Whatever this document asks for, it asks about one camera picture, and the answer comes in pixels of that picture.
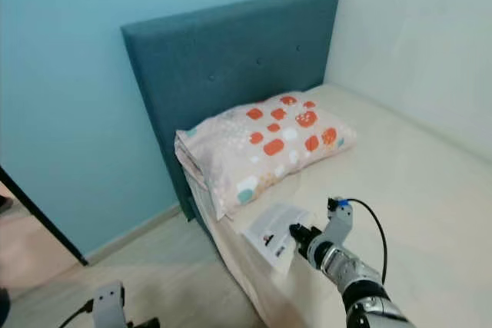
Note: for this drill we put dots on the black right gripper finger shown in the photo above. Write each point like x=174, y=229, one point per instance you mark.
x=304, y=227
x=300, y=236

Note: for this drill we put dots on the white book with blue letters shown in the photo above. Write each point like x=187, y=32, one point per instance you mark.
x=270, y=232

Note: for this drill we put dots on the pink pillow with orange spots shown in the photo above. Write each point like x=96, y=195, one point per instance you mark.
x=269, y=147

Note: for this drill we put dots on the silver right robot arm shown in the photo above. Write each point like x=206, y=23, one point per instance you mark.
x=354, y=274

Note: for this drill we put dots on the cream sheeted bed mattress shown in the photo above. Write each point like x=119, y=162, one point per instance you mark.
x=415, y=190

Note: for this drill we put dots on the teal upholstered headboard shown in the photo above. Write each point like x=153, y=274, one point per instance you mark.
x=223, y=51

